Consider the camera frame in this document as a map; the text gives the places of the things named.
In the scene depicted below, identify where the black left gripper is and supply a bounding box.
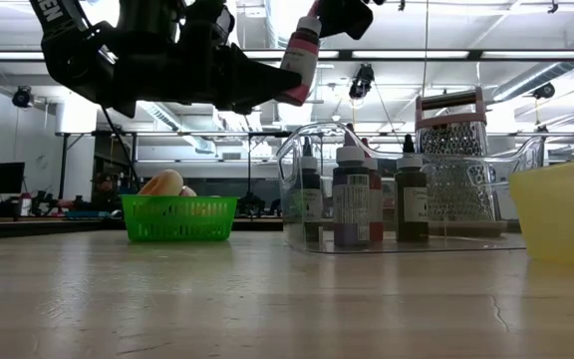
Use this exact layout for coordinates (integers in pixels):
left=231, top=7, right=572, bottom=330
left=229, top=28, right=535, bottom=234
left=112, top=0, right=303, bottom=119

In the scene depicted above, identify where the pink food colouring bottle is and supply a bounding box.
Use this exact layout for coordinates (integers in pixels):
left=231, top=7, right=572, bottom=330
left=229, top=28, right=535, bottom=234
left=274, top=0, right=324, bottom=108

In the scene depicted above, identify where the black-capped food colouring bottle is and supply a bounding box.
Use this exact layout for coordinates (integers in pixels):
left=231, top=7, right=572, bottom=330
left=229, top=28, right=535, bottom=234
left=394, top=133, right=431, bottom=244
left=294, top=136, right=324, bottom=244

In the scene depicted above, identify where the orange glazed toy donut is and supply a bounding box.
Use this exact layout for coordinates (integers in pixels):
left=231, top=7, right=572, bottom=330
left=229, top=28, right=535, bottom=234
left=137, top=168, right=185, bottom=197

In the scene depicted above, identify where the purple-capped food colouring bottle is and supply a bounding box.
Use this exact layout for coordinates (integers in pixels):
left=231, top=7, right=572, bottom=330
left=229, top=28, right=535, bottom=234
left=331, top=130, right=372, bottom=248

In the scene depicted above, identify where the red food colouring bottle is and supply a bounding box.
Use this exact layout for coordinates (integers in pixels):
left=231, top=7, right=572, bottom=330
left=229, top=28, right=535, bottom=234
left=361, top=138, right=385, bottom=244

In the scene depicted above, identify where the black background beam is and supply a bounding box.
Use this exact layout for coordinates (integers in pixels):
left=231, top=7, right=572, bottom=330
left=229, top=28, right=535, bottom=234
left=55, top=130, right=574, bottom=139

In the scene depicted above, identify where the green plastic basket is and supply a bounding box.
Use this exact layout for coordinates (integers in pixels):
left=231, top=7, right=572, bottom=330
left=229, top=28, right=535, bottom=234
left=120, top=193, right=240, bottom=244

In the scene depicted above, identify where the metal box grater pink trim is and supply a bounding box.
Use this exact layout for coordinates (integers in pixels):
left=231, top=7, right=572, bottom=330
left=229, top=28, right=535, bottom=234
left=414, top=87, right=507, bottom=238

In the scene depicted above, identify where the black ceiling spotlight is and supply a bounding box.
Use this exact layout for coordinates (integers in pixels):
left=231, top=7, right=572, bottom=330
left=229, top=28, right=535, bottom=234
left=533, top=82, right=557, bottom=101
left=11, top=85, right=34, bottom=110

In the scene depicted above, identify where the clear plastic bin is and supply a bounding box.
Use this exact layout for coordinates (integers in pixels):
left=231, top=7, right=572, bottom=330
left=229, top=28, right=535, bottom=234
left=275, top=122, right=547, bottom=255

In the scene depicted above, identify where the dark computer monitor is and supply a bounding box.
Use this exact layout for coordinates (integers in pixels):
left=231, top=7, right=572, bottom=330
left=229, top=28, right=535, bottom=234
left=0, top=161, right=27, bottom=195

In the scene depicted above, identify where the yellow plastic tub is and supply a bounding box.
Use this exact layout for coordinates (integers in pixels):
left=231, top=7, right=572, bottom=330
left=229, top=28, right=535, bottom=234
left=508, top=157, right=574, bottom=275

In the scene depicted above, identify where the black overhead camera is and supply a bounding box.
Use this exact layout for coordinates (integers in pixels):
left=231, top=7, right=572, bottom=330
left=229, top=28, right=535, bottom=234
left=348, top=63, right=376, bottom=101

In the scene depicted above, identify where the silver air duct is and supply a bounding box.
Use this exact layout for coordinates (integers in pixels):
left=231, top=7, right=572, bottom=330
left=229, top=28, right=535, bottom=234
left=490, top=24, right=574, bottom=104

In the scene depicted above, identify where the black aluminium table frame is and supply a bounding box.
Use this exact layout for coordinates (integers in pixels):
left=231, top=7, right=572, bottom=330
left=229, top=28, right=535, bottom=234
left=0, top=216, right=522, bottom=241

